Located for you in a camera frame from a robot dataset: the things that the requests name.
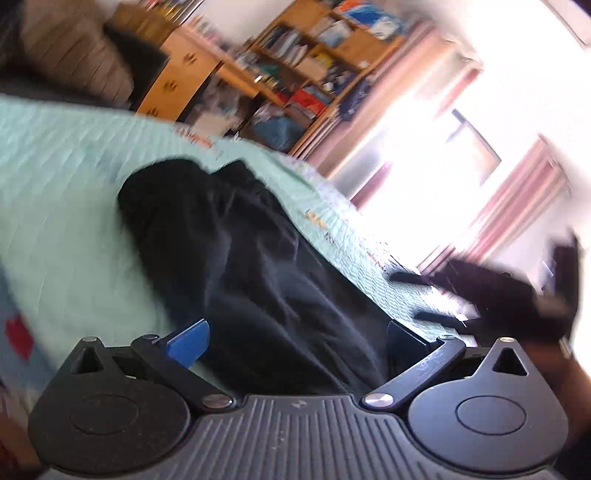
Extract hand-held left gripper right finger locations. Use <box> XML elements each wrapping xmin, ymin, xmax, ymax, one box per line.
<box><xmin>362</xmin><ymin>318</ymin><xmax>539</xmax><ymax>409</ymax></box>

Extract black pants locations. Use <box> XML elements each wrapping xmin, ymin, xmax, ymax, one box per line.
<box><xmin>117</xmin><ymin>158</ymin><xmax>417</xmax><ymax>400</ymax></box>

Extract person's right forearm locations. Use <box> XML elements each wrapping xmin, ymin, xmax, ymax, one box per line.
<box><xmin>521</xmin><ymin>340</ymin><xmax>591</xmax><ymax>464</ymax></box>

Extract blue bag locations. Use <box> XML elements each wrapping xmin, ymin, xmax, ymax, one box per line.
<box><xmin>253</xmin><ymin>114</ymin><xmax>306</xmax><ymax>151</ymax></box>

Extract blue white package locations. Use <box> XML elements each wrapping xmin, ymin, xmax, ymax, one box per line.
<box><xmin>338</xmin><ymin>0</ymin><xmax>408</xmax><ymax>41</ymax></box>

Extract green quilted bedspread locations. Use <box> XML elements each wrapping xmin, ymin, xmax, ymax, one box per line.
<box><xmin>0</xmin><ymin>91</ymin><xmax>463</xmax><ymax>418</ymax></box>

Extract ceiling light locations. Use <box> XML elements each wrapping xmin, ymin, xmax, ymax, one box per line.
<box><xmin>539</xmin><ymin>0</ymin><xmax>591</xmax><ymax>48</ymax></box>

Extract navy tote bag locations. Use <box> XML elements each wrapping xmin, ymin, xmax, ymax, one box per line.
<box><xmin>338</xmin><ymin>78</ymin><xmax>378</xmax><ymax>121</ymax></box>

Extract window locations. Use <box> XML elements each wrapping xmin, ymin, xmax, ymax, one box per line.
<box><xmin>359</xmin><ymin>13</ymin><xmax>556</xmax><ymax>251</ymax></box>

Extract pink curtain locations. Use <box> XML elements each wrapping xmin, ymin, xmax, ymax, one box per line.
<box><xmin>417</xmin><ymin>135</ymin><xmax>572</xmax><ymax>274</ymax></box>
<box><xmin>304</xmin><ymin>27</ymin><xmax>484</xmax><ymax>205</ymax></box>

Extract wooden bookshelf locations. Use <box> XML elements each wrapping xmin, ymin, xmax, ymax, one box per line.
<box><xmin>235</xmin><ymin>0</ymin><xmax>408</xmax><ymax>158</ymax></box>

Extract black chair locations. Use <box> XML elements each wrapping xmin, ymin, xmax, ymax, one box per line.
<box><xmin>0</xmin><ymin>22</ymin><xmax>170</xmax><ymax>112</ymax></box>

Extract wooden desk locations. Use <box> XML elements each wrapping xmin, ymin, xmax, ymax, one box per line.
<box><xmin>112</xmin><ymin>8</ymin><xmax>279</xmax><ymax>124</ymax></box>

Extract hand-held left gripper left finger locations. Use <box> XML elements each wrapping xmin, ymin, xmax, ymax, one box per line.
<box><xmin>55</xmin><ymin>318</ymin><xmax>235</xmax><ymax>413</ymax></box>

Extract red box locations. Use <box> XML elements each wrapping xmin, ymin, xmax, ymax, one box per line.
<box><xmin>287</xmin><ymin>87</ymin><xmax>329</xmax><ymax>117</ymax></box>

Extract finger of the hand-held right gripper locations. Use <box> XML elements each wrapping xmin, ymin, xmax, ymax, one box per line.
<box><xmin>413</xmin><ymin>310</ymin><xmax>482</xmax><ymax>325</ymax></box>
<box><xmin>390</xmin><ymin>271</ymin><xmax>445</xmax><ymax>288</ymax></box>

